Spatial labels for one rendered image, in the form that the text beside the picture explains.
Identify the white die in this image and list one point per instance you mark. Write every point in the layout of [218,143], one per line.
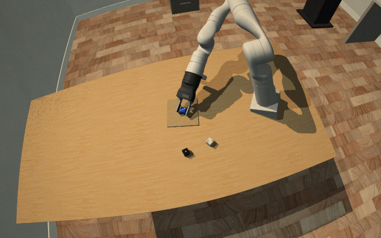
[209,141]

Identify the tan square mat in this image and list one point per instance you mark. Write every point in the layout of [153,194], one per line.
[176,119]

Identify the blue die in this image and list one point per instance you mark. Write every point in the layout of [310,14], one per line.
[182,110]

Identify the black die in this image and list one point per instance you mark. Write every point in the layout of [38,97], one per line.
[185,152]

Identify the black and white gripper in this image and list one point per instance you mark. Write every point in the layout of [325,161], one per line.
[190,83]

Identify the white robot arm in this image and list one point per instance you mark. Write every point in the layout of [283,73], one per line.
[257,52]

